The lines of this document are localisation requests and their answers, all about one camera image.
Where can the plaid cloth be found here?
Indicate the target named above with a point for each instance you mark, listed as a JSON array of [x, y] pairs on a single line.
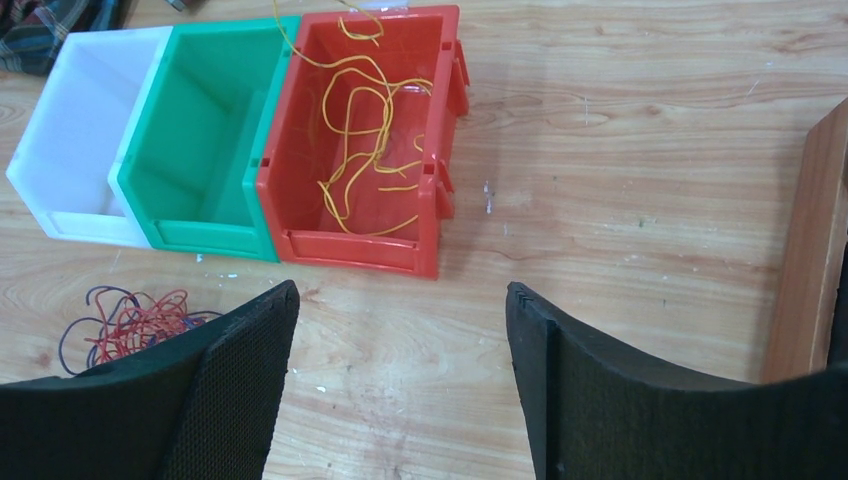
[[34, 31]]

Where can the green plastic bin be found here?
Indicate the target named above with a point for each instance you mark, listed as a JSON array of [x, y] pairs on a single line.
[[188, 169]]

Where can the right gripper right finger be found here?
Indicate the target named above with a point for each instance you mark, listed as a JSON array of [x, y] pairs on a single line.
[[598, 408]]

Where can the red plastic bin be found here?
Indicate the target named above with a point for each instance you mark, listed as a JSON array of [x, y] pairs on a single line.
[[356, 167]]

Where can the wooden compartment tray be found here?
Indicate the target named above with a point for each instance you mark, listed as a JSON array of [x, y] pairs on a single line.
[[799, 338]]

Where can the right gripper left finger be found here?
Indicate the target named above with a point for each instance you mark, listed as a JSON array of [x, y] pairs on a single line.
[[202, 405]]

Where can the white plastic bin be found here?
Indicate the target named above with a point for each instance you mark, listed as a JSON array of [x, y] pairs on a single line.
[[66, 163]]

